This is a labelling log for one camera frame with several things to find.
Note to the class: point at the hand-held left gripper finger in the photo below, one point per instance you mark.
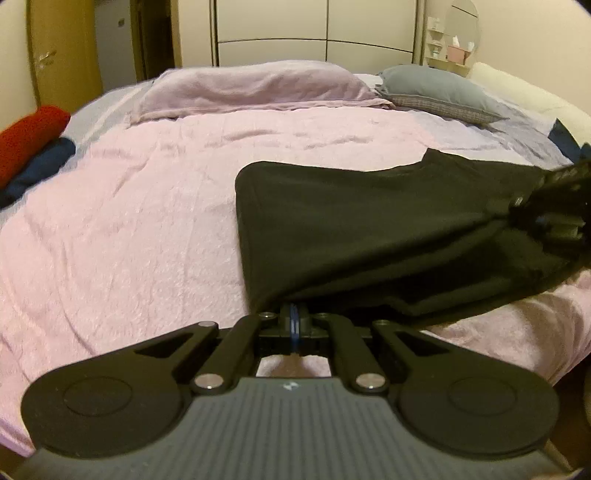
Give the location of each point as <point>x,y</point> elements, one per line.
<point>291,330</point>
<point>298,330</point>

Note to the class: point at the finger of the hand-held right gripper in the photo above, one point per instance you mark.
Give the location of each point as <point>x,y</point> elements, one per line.
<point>568,184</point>
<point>549,219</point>

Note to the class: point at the dark pants with brass button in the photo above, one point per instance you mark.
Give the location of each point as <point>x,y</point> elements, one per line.
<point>369,230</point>

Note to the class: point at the blue denim garment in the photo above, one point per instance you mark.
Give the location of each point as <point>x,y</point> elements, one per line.
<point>561,138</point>

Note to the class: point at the white padded headboard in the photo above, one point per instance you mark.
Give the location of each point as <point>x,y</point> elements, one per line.
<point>521,92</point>

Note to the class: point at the grey pillow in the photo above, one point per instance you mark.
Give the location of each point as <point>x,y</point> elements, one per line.
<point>434,87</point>

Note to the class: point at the pink tissue box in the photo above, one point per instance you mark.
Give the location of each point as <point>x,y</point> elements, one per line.
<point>457,54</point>

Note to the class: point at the bed with lavender pink bedspread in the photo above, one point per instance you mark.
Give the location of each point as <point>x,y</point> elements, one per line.
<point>138,230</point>

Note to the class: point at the oval mirror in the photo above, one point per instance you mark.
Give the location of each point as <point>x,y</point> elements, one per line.
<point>464,23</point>

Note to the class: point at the white shelf organiser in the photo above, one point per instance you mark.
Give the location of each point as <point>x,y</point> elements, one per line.
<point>436,37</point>

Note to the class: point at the pink fleece pillow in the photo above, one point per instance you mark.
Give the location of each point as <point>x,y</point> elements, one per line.
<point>258,87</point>

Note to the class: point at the folded blue garment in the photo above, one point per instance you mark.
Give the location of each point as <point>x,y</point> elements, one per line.
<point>41,168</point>

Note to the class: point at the cream wardrobe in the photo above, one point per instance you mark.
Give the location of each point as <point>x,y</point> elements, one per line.
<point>300,23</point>

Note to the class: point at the folded red garment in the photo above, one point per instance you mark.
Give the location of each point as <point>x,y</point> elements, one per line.
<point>27,138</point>

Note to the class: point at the wooden door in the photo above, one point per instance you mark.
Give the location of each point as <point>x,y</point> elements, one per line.
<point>60,46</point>

